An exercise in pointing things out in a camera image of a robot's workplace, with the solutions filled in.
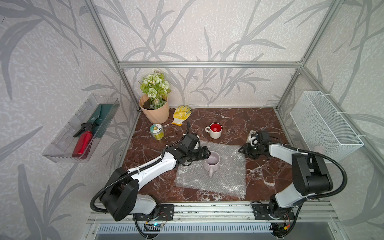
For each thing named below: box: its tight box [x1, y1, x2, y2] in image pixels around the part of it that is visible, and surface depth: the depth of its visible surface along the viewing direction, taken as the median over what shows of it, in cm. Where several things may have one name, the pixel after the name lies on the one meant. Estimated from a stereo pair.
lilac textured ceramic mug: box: [203, 151, 221, 177], surface depth 84 cm
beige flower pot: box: [138, 94, 169, 124], surface depth 101 cm
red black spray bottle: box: [71, 122, 99, 160], surface depth 61 cm
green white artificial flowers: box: [140, 71, 171, 110], surface depth 98 cm
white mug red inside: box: [205, 122, 223, 139], surface depth 103 cm
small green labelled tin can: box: [149, 123, 165, 140], surface depth 101 cm
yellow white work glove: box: [172, 105, 192, 126], surface depth 118 cm
